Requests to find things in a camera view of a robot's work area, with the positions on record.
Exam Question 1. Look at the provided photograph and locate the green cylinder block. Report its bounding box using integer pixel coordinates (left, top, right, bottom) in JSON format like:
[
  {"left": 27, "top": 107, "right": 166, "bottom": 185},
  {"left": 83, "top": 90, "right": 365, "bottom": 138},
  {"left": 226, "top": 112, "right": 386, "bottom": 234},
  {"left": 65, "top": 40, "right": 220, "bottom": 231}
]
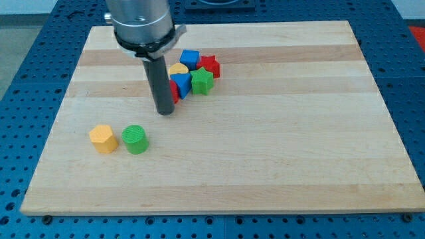
[{"left": 122, "top": 125, "right": 149, "bottom": 155}]

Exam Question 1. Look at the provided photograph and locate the yellow hexagon block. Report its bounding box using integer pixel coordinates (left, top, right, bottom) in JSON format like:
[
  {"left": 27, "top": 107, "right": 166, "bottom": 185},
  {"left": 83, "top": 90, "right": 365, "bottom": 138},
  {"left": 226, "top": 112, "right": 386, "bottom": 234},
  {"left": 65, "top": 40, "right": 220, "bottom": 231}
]
[{"left": 89, "top": 125, "right": 119, "bottom": 153}]

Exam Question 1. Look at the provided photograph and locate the dark mount plate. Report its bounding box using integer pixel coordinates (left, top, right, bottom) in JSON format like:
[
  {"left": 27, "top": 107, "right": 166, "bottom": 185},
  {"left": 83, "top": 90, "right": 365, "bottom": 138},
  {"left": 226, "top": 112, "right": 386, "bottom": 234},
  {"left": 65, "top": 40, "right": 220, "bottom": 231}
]
[{"left": 184, "top": 0, "right": 256, "bottom": 10}]

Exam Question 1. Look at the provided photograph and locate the wooden board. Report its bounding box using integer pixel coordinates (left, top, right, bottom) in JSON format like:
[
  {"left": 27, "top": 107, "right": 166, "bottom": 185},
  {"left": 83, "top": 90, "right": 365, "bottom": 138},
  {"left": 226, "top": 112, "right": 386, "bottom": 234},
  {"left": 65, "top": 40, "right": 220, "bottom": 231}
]
[{"left": 21, "top": 21, "right": 424, "bottom": 216}]

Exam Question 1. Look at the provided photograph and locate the green star block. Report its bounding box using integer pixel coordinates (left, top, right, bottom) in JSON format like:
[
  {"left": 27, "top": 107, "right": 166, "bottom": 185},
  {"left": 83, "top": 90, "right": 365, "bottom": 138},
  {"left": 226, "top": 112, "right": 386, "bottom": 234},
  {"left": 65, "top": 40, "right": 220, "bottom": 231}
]
[{"left": 190, "top": 67, "right": 214, "bottom": 95}]

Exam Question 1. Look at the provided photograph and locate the red star block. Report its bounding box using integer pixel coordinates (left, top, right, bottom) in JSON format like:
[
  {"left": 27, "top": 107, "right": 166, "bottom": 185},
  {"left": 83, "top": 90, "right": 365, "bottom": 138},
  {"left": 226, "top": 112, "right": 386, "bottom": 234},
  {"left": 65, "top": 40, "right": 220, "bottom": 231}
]
[{"left": 197, "top": 55, "right": 220, "bottom": 78}]

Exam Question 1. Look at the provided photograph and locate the red round block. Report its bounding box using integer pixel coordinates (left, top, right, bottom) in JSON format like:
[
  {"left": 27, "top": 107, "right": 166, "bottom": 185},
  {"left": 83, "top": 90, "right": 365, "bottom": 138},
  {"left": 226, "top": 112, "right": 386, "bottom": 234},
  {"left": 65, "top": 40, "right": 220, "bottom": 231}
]
[{"left": 169, "top": 80, "right": 180, "bottom": 104}]

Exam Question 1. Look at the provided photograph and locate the black clamp ring mount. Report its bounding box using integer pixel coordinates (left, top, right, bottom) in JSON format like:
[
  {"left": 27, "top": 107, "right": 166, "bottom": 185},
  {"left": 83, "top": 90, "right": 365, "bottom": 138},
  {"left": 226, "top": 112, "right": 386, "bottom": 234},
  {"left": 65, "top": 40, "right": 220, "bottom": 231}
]
[{"left": 114, "top": 24, "right": 187, "bottom": 62}]

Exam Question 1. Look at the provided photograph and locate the blue triangle block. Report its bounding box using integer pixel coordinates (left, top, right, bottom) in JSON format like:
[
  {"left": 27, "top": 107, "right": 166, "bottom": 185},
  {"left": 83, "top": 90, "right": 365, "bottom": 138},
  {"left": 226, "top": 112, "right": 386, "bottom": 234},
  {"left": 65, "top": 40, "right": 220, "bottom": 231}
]
[{"left": 171, "top": 73, "right": 192, "bottom": 99}]

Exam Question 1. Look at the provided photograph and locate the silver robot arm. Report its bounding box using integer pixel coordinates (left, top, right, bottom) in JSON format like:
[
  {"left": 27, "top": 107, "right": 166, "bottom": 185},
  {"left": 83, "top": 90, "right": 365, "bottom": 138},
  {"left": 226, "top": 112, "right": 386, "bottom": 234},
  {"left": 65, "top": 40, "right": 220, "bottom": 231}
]
[{"left": 104, "top": 0, "right": 187, "bottom": 116}]

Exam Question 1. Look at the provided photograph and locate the blue cube block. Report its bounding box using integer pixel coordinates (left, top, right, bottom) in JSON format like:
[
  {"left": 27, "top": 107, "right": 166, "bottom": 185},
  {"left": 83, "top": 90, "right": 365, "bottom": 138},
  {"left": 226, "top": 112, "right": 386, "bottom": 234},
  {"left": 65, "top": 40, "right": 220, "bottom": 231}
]
[{"left": 179, "top": 50, "right": 201, "bottom": 71}]

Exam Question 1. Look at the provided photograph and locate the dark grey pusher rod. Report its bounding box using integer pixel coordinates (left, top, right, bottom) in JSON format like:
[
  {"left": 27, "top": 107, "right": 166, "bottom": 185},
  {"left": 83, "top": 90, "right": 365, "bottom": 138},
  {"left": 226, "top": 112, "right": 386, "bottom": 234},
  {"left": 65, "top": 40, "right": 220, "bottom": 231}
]
[{"left": 143, "top": 57, "right": 175, "bottom": 116}]

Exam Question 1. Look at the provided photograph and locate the yellow heart block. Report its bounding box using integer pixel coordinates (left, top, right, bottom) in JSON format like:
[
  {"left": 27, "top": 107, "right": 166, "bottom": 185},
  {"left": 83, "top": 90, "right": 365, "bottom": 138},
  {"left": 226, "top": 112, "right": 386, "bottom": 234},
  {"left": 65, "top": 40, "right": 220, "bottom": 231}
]
[{"left": 168, "top": 62, "right": 189, "bottom": 75}]

